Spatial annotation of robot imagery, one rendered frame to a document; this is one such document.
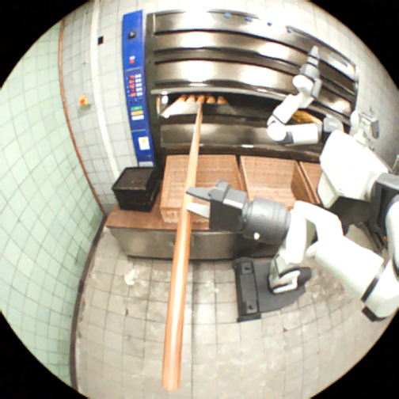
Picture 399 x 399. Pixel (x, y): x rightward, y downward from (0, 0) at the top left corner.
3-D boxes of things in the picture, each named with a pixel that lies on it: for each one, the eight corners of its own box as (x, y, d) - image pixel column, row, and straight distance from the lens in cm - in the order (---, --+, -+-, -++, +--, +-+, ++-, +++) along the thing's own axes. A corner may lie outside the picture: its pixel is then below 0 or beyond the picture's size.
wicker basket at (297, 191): (235, 180, 154) (239, 154, 140) (287, 183, 175) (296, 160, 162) (245, 222, 120) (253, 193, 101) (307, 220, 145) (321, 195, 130)
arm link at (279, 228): (257, 256, 33) (305, 268, 37) (275, 204, 30) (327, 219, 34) (258, 236, 43) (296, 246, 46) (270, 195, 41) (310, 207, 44)
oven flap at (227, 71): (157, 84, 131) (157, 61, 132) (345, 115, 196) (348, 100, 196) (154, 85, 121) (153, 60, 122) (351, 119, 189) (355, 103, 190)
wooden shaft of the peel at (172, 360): (180, 388, 34) (178, 393, 32) (163, 385, 35) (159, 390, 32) (203, 106, 161) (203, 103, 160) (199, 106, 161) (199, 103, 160)
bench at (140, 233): (138, 219, 205) (125, 181, 168) (317, 216, 256) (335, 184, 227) (128, 260, 178) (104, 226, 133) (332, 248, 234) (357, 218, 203)
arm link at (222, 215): (205, 199, 28) (275, 218, 27) (222, 170, 35) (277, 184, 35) (204, 241, 37) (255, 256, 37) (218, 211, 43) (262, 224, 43)
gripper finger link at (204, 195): (190, 187, 37) (217, 194, 35) (184, 195, 35) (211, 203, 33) (189, 180, 36) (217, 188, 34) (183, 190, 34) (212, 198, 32)
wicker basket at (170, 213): (170, 181, 152) (166, 154, 138) (232, 180, 154) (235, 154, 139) (162, 223, 118) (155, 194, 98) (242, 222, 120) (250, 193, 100)
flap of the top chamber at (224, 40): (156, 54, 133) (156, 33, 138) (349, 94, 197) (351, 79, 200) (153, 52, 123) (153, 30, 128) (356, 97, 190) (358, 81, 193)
